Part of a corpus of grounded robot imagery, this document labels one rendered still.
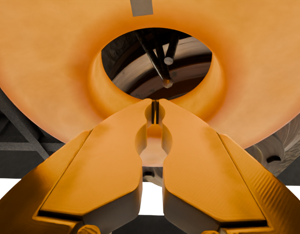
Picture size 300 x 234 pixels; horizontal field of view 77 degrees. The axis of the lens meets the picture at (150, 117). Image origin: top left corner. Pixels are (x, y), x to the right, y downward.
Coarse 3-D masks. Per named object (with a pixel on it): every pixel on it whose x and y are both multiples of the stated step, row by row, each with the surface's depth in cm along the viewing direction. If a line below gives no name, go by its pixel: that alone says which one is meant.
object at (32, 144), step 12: (0, 96) 388; (0, 108) 415; (12, 108) 434; (12, 120) 445; (24, 120) 473; (24, 132) 479; (36, 132) 520; (0, 144) 535; (12, 144) 533; (24, 144) 530; (36, 144) 519; (48, 144) 525; (60, 144) 523; (48, 156) 565
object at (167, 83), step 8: (136, 32) 27; (152, 32) 26; (144, 40) 26; (160, 40) 25; (176, 40) 22; (144, 48) 25; (160, 48) 24; (168, 48) 21; (152, 56) 24; (160, 56) 24; (168, 56) 20; (152, 64) 24; (160, 64) 23; (168, 64) 21; (160, 72) 23; (168, 72) 22; (168, 80) 22
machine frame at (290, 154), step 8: (128, 32) 42; (144, 32) 42; (112, 40) 44; (120, 40) 44; (128, 40) 43; (136, 40) 43; (104, 48) 45; (112, 48) 45; (120, 48) 45; (104, 56) 47; (112, 56) 47; (104, 64) 48; (112, 64) 48; (296, 144) 71; (288, 152) 75; (296, 152) 75; (288, 160) 79; (280, 168) 84
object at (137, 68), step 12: (168, 36) 32; (180, 36) 28; (192, 36) 27; (180, 48) 28; (192, 48) 28; (204, 48) 28; (132, 60) 31; (144, 60) 30; (180, 60) 30; (120, 72) 32; (132, 72) 32; (144, 72) 32; (120, 84) 34; (132, 84) 34
